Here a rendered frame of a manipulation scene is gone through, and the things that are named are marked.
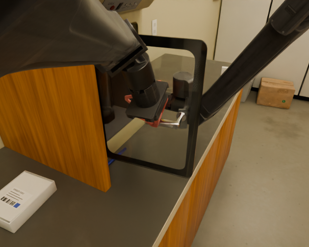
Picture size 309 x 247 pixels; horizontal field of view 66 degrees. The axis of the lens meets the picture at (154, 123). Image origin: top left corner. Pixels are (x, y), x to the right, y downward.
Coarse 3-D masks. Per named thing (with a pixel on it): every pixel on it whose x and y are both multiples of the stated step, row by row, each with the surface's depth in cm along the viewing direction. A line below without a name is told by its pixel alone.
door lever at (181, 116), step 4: (180, 112) 59; (176, 116) 60; (180, 116) 59; (184, 116) 59; (160, 120) 57; (164, 120) 57; (168, 120) 57; (180, 120) 58; (184, 120) 60; (160, 124) 57; (164, 124) 57; (168, 124) 57; (172, 124) 56; (176, 124) 56; (176, 128) 56
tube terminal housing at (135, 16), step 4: (128, 12) 74; (132, 12) 76; (136, 12) 78; (140, 12) 80; (120, 16) 72; (124, 16) 73; (128, 16) 75; (132, 16) 77; (136, 16) 79; (140, 16) 81; (132, 20) 78; (136, 20) 80; (140, 20) 82; (132, 24) 83; (136, 24) 84; (140, 24) 82; (136, 28) 85; (140, 28) 83; (140, 32) 84
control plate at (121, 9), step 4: (104, 0) 54; (108, 0) 55; (112, 0) 57; (116, 0) 58; (120, 0) 60; (124, 0) 61; (128, 0) 63; (132, 0) 65; (136, 0) 67; (140, 0) 69; (104, 4) 56; (108, 4) 57; (112, 4) 59; (116, 4) 60; (124, 4) 64; (128, 4) 65; (132, 4) 68; (136, 4) 70; (108, 8) 59; (120, 8) 64; (124, 8) 66; (128, 8) 68; (132, 8) 70
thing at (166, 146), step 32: (160, 64) 55; (192, 64) 52; (128, 96) 63; (192, 96) 56; (128, 128) 68; (160, 128) 64; (192, 128) 61; (128, 160) 75; (160, 160) 70; (192, 160) 66
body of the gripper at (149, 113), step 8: (152, 88) 46; (160, 88) 52; (136, 96) 47; (144, 96) 46; (152, 96) 47; (160, 96) 50; (136, 104) 50; (144, 104) 48; (152, 104) 49; (128, 112) 50; (136, 112) 49; (144, 112) 49; (152, 112) 48; (152, 120) 48
